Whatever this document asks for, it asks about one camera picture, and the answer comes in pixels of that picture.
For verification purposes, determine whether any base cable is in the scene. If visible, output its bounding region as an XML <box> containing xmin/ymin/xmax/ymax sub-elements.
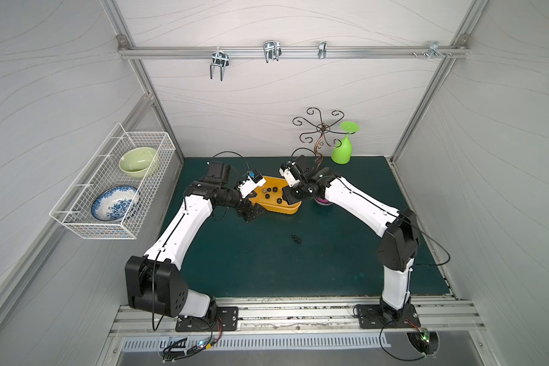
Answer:
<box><xmin>353</xmin><ymin>301</ymin><xmax>440</xmax><ymax>362</ymax></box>
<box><xmin>157</xmin><ymin>315</ymin><xmax>223</xmax><ymax>362</ymax></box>

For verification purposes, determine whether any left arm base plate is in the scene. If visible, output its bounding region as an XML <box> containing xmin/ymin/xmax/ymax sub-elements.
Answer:
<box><xmin>175</xmin><ymin>303</ymin><xmax>239</xmax><ymax>332</ymax></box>

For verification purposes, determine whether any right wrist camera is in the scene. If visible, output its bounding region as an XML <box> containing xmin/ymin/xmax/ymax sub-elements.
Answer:
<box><xmin>279</xmin><ymin>161</ymin><xmax>301</xmax><ymax>188</ymax></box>

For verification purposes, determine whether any green ceramic bowl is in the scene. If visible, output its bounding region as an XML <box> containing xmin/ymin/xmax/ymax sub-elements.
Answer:
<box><xmin>118</xmin><ymin>146</ymin><xmax>160</xmax><ymax>180</ymax></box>

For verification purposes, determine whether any right base cable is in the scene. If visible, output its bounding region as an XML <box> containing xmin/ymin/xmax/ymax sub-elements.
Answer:
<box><xmin>353</xmin><ymin>301</ymin><xmax>440</xmax><ymax>362</ymax></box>

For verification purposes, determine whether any metal double hook middle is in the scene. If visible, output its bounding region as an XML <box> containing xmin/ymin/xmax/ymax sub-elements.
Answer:
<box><xmin>262</xmin><ymin>41</ymin><xmax>282</xmax><ymax>63</ymax></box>

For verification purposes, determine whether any left base cable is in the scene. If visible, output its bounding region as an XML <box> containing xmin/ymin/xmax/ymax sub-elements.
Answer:
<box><xmin>157</xmin><ymin>315</ymin><xmax>223</xmax><ymax>362</ymax></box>

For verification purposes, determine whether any white vent grille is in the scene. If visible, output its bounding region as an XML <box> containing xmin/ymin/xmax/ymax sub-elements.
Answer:
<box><xmin>122</xmin><ymin>332</ymin><xmax>391</xmax><ymax>353</ymax></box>

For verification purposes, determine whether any green plastic goblet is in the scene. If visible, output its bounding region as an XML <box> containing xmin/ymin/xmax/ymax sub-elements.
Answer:
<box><xmin>331</xmin><ymin>121</ymin><xmax>360</xmax><ymax>165</ymax></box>

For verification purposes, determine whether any white wire basket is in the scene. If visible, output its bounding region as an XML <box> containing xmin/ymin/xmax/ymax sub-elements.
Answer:
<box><xmin>50</xmin><ymin>124</ymin><xmax>175</xmax><ymax>239</ymax></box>

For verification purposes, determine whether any small blue patterned bowl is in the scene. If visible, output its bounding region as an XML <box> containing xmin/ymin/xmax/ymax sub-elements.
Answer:
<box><xmin>314</xmin><ymin>198</ymin><xmax>332</xmax><ymax>206</ymax></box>

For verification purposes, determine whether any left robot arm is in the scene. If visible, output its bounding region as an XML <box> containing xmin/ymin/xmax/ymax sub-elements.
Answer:
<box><xmin>125</xmin><ymin>162</ymin><xmax>266</xmax><ymax>323</ymax></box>

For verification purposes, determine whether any brown metal cup stand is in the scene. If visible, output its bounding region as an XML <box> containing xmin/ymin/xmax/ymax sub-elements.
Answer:
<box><xmin>291</xmin><ymin>107</ymin><xmax>348</xmax><ymax>168</ymax></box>

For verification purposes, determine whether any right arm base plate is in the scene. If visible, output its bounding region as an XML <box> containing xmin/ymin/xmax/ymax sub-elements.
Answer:
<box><xmin>352</xmin><ymin>304</ymin><xmax>422</xmax><ymax>330</ymax></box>

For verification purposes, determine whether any metal double hook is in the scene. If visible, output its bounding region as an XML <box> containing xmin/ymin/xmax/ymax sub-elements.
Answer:
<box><xmin>262</xmin><ymin>41</ymin><xmax>282</xmax><ymax>63</ymax></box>
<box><xmin>210</xmin><ymin>48</ymin><xmax>230</xmax><ymax>81</ymax></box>

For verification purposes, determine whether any blue white patterned plate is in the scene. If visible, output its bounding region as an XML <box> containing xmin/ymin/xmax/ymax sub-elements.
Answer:
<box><xmin>91</xmin><ymin>185</ymin><xmax>140</xmax><ymax>222</ymax></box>

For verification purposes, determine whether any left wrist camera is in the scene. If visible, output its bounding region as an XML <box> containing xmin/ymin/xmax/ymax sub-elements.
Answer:
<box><xmin>236</xmin><ymin>170</ymin><xmax>266</xmax><ymax>198</ymax></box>

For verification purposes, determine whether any metal double hook left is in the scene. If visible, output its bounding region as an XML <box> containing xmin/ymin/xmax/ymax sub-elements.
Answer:
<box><xmin>210</xmin><ymin>48</ymin><xmax>230</xmax><ymax>81</ymax></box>

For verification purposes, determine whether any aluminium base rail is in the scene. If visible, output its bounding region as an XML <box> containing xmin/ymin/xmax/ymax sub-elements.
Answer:
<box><xmin>108</xmin><ymin>295</ymin><xmax>486</xmax><ymax>336</ymax></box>

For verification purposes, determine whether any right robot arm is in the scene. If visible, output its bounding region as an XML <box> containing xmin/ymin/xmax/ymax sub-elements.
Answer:
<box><xmin>279</xmin><ymin>156</ymin><xmax>420</xmax><ymax>323</ymax></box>

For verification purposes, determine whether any yellow plastic storage box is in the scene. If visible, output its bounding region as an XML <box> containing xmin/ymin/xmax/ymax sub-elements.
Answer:
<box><xmin>249</xmin><ymin>176</ymin><xmax>301</xmax><ymax>215</ymax></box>

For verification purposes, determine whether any aluminium top rail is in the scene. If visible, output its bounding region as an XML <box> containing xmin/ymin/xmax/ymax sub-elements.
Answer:
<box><xmin>118</xmin><ymin>44</ymin><xmax>471</xmax><ymax>61</ymax></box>

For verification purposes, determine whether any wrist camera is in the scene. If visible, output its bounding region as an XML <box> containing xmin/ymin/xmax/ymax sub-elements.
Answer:
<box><xmin>279</xmin><ymin>161</ymin><xmax>301</xmax><ymax>188</ymax></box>
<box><xmin>236</xmin><ymin>170</ymin><xmax>266</xmax><ymax>198</ymax></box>

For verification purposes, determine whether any metal hook right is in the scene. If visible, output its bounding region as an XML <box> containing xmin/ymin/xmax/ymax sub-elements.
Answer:
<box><xmin>411</xmin><ymin>41</ymin><xmax>453</xmax><ymax>60</ymax></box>

